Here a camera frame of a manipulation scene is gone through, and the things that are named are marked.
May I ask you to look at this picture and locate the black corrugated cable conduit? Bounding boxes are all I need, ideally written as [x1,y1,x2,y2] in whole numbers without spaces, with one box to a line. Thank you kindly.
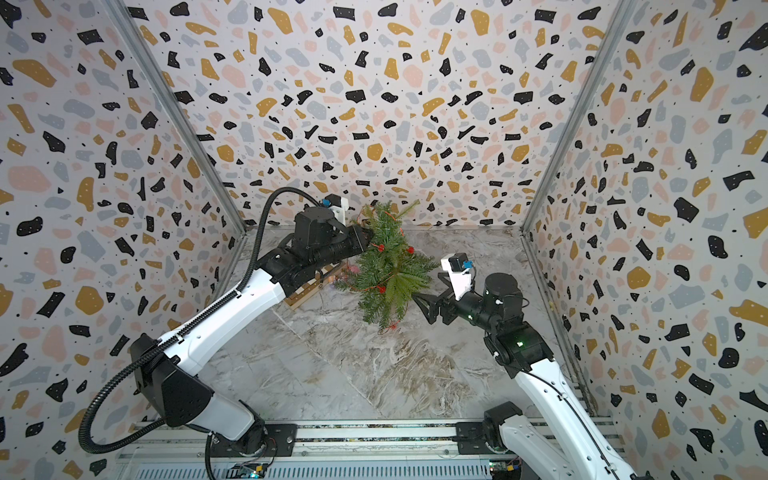
[77,187,322,455]

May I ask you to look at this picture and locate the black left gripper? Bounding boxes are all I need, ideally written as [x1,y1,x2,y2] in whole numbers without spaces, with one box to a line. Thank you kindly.
[313,224,378,274]

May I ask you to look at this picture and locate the small green christmas tree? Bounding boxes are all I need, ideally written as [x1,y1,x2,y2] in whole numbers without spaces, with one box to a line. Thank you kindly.
[334,202,439,330]

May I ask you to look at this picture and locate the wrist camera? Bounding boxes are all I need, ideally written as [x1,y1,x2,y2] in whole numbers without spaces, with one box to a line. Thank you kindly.
[441,252,474,301]
[322,194,349,225]

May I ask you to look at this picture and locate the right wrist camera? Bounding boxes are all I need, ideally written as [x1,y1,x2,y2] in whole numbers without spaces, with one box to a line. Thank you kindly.
[441,252,474,301]

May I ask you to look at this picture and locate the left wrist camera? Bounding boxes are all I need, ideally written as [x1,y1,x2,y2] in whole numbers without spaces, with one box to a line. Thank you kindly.
[322,194,349,225]

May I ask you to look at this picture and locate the wooden folding chess board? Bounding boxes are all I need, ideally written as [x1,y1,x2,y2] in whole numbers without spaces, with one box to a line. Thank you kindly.
[284,261,348,310]

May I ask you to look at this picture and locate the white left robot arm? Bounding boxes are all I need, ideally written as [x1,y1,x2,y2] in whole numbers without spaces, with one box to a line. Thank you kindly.
[130,206,373,456]

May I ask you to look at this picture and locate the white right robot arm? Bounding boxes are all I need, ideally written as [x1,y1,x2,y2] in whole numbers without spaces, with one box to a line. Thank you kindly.
[412,271,639,479]

